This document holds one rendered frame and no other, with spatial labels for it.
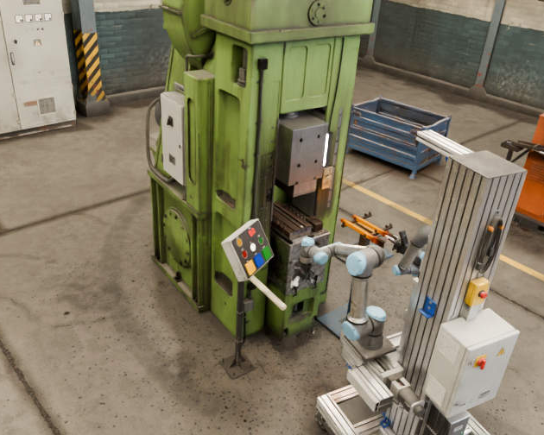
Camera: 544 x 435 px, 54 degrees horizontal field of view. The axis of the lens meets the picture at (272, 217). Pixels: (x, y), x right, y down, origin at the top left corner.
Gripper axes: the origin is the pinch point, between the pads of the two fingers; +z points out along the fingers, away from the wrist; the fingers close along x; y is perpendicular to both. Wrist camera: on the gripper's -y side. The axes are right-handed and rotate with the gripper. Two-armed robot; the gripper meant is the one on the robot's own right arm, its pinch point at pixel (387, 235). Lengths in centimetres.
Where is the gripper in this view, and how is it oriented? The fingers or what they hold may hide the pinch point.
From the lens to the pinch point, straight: 398.3
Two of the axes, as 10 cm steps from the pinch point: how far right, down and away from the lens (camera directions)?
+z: -6.4, -4.2, 6.5
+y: -0.6, 8.7, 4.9
